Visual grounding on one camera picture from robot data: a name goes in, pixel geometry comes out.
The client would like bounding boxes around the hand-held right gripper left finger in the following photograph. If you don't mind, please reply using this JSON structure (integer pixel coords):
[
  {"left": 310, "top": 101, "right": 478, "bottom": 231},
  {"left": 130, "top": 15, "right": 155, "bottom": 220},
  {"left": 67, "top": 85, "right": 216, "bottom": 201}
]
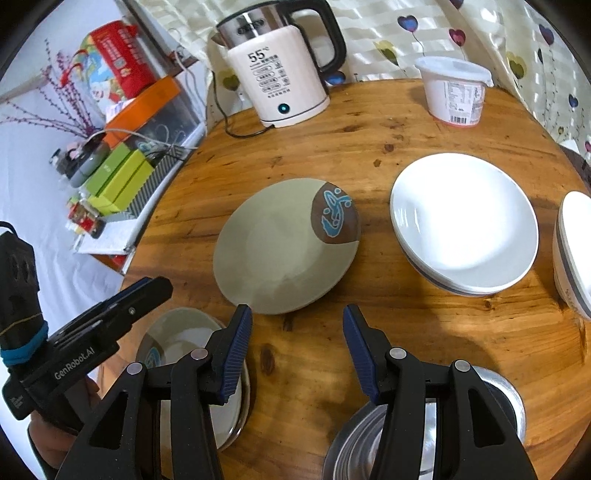
[{"left": 55, "top": 304, "right": 254, "bottom": 480}]

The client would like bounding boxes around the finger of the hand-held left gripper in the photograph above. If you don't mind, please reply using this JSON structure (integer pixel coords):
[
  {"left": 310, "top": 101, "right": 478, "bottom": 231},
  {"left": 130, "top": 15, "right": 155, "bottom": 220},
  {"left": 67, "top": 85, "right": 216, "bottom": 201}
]
[{"left": 99, "top": 276, "right": 174, "bottom": 342}]

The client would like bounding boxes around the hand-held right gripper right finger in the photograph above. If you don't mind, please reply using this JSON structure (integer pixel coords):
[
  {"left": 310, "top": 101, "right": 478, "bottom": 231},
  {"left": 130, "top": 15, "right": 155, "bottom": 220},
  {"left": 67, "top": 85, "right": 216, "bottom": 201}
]
[{"left": 342, "top": 304, "right": 539, "bottom": 480}]

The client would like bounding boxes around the white deep plate grey rim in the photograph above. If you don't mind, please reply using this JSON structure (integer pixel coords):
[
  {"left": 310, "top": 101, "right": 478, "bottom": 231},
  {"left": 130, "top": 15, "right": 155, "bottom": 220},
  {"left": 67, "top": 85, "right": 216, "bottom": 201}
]
[{"left": 392, "top": 222, "right": 536, "bottom": 297}]

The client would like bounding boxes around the stainless steel bowl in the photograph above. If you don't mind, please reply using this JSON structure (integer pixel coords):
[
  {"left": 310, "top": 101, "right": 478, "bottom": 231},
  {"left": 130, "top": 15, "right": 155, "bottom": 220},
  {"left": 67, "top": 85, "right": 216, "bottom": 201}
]
[{"left": 323, "top": 364, "right": 527, "bottom": 480}]

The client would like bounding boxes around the white bowl with grey stripe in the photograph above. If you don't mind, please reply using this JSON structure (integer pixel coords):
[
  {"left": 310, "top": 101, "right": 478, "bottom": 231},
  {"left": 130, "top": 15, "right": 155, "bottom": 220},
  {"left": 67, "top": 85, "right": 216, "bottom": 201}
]
[{"left": 553, "top": 191, "right": 591, "bottom": 321}]

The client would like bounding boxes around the person's left hand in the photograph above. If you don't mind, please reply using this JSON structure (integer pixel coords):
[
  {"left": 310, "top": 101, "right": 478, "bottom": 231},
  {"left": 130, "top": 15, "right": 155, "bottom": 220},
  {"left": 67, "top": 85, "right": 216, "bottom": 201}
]
[{"left": 28, "top": 376, "right": 100, "bottom": 472}]

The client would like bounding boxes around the lime green box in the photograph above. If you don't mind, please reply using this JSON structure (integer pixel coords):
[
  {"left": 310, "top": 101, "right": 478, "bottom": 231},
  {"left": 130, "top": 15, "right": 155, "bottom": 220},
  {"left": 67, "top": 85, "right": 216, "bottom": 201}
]
[{"left": 88, "top": 151, "right": 154, "bottom": 217}]

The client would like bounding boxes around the striped box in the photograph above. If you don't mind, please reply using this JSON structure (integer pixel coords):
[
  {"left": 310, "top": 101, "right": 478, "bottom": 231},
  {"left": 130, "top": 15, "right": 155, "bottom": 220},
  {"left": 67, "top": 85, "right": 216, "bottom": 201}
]
[{"left": 124, "top": 144, "right": 195, "bottom": 221}]

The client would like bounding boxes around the dark green box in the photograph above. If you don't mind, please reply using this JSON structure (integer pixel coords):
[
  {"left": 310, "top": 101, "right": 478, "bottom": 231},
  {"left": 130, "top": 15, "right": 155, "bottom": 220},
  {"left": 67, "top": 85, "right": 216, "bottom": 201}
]
[{"left": 90, "top": 142, "right": 134, "bottom": 183}]

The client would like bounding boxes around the grey pouch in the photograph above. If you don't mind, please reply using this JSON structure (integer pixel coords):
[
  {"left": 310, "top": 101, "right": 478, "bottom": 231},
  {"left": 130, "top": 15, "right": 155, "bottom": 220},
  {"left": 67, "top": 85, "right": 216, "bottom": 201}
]
[{"left": 69, "top": 141, "right": 112, "bottom": 188}]

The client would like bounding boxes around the orange lidded box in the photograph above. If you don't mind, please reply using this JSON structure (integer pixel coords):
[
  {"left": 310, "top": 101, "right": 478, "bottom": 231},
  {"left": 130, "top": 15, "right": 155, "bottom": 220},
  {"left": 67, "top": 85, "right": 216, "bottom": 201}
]
[{"left": 104, "top": 76, "right": 206, "bottom": 148}]

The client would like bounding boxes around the pink blossom branch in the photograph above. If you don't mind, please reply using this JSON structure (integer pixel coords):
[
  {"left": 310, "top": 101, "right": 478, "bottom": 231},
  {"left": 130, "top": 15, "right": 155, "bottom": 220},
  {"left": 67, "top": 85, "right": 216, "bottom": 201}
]
[{"left": 0, "top": 39, "right": 100, "bottom": 139}]

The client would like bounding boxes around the red printed box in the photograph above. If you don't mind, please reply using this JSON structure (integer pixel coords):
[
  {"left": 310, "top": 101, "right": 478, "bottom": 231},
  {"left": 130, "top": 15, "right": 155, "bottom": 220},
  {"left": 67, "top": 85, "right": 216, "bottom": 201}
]
[{"left": 81, "top": 21, "right": 160, "bottom": 100}]

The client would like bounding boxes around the white electric kettle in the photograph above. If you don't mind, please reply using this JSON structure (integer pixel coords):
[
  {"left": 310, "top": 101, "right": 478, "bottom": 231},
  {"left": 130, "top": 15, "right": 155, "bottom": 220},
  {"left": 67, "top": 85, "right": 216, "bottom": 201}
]
[{"left": 211, "top": 0, "right": 348, "bottom": 130}]

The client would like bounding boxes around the white plastic tub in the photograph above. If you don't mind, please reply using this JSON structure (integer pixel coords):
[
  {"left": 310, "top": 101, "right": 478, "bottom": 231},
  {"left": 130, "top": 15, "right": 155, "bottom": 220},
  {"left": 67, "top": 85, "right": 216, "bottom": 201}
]
[{"left": 414, "top": 56, "right": 492, "bottom": 126}]

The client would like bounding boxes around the heart print curtain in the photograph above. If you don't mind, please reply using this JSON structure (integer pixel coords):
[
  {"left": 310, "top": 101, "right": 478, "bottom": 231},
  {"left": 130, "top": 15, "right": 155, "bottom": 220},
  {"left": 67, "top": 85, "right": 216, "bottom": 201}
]
[{"left": 124, "top": 0, "right": 591, "bottom": 155}]

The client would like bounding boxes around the black kettle cable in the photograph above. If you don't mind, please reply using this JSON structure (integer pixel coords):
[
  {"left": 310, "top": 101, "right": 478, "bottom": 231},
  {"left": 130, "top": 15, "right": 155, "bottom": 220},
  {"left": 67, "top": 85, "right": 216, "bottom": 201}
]
[{"left": 210, "top": 69, "right": 278, "bottom": 139}]

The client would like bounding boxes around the white cable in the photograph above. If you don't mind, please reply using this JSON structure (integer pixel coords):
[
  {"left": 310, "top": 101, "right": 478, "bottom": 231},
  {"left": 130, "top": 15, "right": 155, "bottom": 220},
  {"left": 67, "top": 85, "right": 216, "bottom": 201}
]
[{"left": 172, "top": 28, "right": 205, "bottom": 78}]

